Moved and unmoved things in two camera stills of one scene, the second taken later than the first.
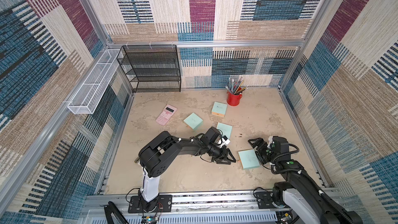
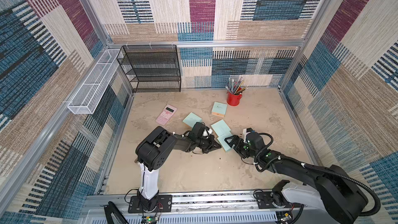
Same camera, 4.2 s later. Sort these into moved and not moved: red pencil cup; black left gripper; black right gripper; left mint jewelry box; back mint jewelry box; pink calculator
Moved: black left gripper; black right gripper
Not moved: red pencil cup; back mint jewelry box; pink calculator; left mint jewelry box
